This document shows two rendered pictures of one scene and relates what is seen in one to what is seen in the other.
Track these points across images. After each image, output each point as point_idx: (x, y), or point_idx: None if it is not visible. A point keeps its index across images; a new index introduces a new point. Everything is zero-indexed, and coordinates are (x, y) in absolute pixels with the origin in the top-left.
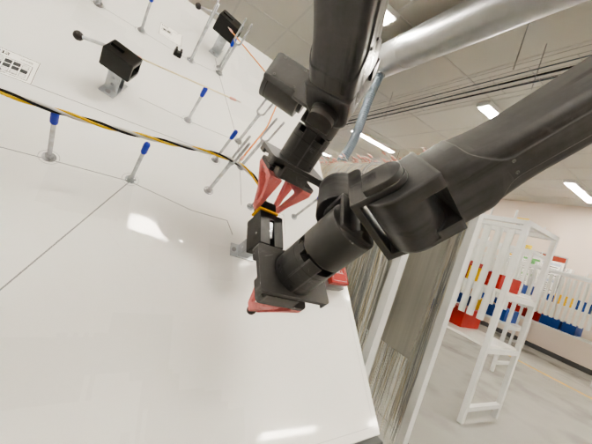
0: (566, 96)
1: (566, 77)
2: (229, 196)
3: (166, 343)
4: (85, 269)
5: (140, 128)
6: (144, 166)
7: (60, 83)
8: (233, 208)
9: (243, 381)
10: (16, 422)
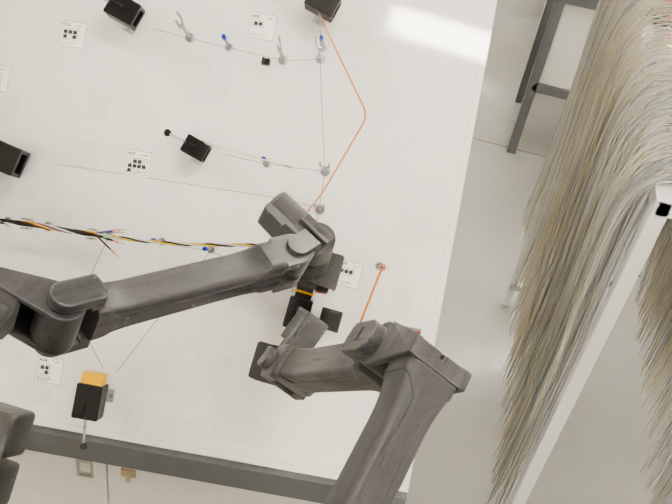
0: (305, 367)
1: (318, 353)
2: None
3: (226, 375)
4: (183, 322)
5: (221, 191)
6: (222, 233)
7: (164, 167)
8: None
9: (278, 412)
10: (157, 397)
